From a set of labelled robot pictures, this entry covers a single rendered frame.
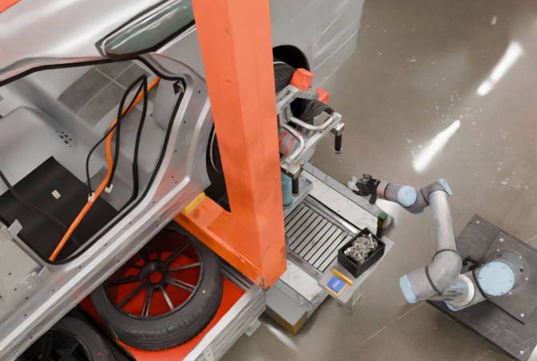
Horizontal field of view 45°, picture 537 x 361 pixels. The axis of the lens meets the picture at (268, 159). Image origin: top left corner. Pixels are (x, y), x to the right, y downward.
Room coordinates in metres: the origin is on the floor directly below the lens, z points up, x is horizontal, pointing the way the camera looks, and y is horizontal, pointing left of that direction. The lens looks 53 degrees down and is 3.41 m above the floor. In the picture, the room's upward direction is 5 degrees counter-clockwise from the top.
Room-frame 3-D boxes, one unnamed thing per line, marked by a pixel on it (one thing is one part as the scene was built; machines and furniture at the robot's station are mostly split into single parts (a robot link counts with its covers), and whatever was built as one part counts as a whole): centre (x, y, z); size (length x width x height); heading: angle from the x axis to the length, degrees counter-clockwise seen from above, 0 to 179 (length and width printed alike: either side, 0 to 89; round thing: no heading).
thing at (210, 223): (1.72, 0.31, 0.69); 0.52 x 0.17 x 0.35; 45
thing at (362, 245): (1.54, -0.42, 0.51); 0.20 x 0.14 x 0.13; 126
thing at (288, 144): (2.01, -0.12, 0.85); 0.21 x 0.14 x 0.14; 45
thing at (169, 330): (1.54, 0.63, 0.39); 0.66 x 0.66 x 0.24
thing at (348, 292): (1.52, -0.40, 0.44); 0.43 x 0.17 x 0.03; 135
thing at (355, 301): (1.50, -0.38, 0.21); 0.10 x 0.10 x 0.42; 45
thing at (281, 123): (1.90, -0.09, 1.03); 0.19 x 0.18 x 0.11; 45
